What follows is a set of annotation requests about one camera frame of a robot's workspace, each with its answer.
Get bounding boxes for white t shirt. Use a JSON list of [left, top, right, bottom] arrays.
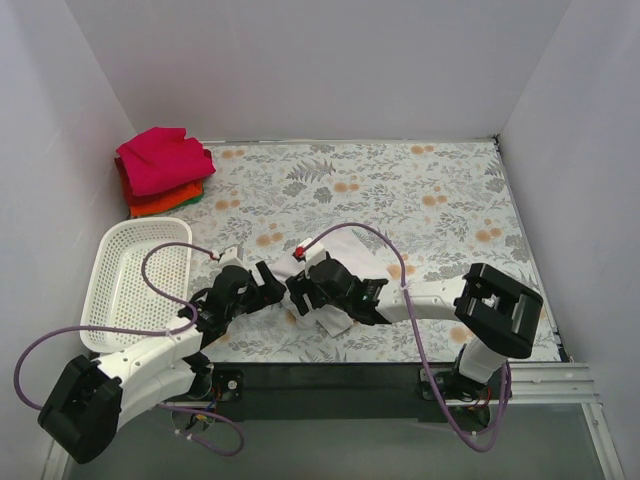
[[271, 230, 391, 337]]

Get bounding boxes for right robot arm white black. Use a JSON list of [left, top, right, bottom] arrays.
[[286, 258, 543, 398]]

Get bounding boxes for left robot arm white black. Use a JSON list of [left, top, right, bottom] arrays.
[[38, 262, 286, 464]]

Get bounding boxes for green folded t shirt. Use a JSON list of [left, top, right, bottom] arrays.
[[185, 194, 204, 204]]

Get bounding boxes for floral patterned table mat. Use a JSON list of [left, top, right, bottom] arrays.
[[172, 142, 540, 363]]

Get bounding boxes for white perforated plastic basket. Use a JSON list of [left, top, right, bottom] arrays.
[[80, 217, 192, 331]]

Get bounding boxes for orange folded t shirt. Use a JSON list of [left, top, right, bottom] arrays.
[[114, 158, 204, 218]]

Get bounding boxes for pink folded t shirt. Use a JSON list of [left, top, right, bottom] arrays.
[[116, 127, 215, 196]]

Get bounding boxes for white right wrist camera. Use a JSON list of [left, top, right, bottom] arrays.
[[293, 238, 327, 262]]

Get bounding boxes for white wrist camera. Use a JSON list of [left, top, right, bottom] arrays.
[[218, 245, 243, 268], [293, 238, 327, 262]]

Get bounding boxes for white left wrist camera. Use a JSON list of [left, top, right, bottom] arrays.
[[218, 245, 243, 268]]

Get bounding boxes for aluminium extrusion rail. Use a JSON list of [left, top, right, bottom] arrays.
[[444, 363, 601, 406]]

